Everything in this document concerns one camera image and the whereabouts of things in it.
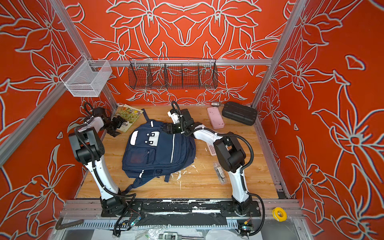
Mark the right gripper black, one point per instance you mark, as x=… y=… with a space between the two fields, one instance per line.
x=169 y=127

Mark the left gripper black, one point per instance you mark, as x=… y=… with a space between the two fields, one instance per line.
x=117 y=124

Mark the navy blue student backpack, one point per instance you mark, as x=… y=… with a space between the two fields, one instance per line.
x=151 y=152

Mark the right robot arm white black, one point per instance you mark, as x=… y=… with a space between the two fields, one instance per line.
x=234 y=153

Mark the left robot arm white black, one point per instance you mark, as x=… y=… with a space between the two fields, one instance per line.
x=89 y=150

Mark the colourful illustrated history book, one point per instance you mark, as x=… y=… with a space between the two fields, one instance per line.
x=129 y=114

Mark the pink pencil case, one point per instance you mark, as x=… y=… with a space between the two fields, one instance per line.
x=215 y=118

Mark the pink calculator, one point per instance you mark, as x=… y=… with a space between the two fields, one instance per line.
x=211 y=149

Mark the black hard case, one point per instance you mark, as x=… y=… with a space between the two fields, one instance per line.
x=239 y=113

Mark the clear plastic pen box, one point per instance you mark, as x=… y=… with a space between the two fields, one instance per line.
x=220 y=173

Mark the dark metal hex key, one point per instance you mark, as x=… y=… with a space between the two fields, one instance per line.
x=60 y=225

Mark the yellow tape roll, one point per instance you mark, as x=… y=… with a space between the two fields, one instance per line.
x=279 y=214

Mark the white wire mesh basket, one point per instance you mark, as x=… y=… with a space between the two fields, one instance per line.
x=86 y=78

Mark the black wire wall basket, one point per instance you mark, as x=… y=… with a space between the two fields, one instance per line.
x=174 y=74

